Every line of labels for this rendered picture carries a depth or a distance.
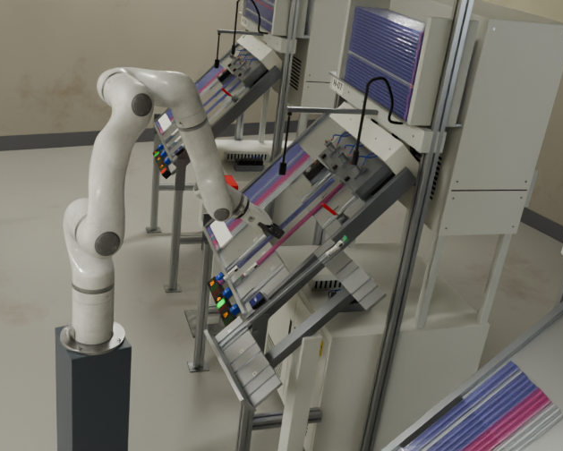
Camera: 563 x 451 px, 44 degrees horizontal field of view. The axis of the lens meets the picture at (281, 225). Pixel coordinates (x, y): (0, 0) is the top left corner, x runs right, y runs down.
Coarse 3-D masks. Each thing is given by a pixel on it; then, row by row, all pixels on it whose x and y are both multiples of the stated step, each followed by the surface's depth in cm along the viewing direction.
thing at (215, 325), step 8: (232, 176) 325; (232, 184) 315; (216, 264) 334; (216, 272) 336; (184, 312) 356; (192, 312) 356; (192, 320) 349; (208, 320) 347; (216, 320) 348; (192, 328) 342; (208, 328) 344; (216, 328) 345; (192, 336) 337
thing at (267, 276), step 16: (240, 240) 261; (256, 240) 253; (224, 256) 261; (240, 256) 254; (256, 256) 247; (272, 256) 240; (240, 272) 247; (256, 272) 240; (272, 272) 234; (288, 272) 228; (240, 288) 240; (256, 288) 234; (272, 288) 228
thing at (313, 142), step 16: (320, 128) 275; (336, 128) 267; (304, 144) 275; (320, 144) 267; (320, 160) 259; (304, 176) 259; (336, 176) 245; (304, 192) 252; (320, 208) 239; (336, 208) 233; (352, 208) 227; (320, 224) 233; (336, 224) 228
